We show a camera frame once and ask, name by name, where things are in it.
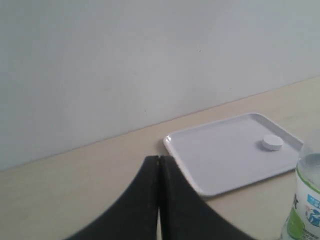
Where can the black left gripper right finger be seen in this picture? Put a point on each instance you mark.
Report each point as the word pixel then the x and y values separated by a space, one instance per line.
pixel 183 213

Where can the white plastic tray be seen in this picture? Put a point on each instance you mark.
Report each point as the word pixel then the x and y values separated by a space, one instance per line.
pixel 225 155

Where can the clear plastic drink bottle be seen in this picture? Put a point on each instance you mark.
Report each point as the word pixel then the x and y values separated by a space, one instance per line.
pixel 303 221

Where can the white bottle cap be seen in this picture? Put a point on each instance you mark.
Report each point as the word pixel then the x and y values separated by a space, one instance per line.
pixel 272 142

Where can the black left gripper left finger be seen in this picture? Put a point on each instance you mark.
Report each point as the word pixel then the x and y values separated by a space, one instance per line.
pixel 134 215

